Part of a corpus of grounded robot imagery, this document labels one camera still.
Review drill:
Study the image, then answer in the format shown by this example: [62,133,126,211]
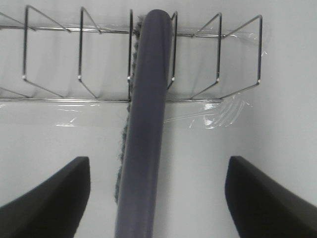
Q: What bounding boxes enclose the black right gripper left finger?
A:
[0,157,90,238]

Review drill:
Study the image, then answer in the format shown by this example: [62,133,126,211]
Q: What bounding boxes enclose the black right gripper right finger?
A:
[224,156,317,238]

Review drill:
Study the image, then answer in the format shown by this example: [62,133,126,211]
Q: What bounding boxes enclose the grey brush with black bristles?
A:
[114,9,172,238]

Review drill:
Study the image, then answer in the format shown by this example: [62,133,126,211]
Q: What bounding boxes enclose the clear adhesive tape strip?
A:
[1,15,263,128]

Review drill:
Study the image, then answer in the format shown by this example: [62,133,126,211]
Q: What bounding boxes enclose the chrome wire dish rack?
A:
[0,4,263,103]

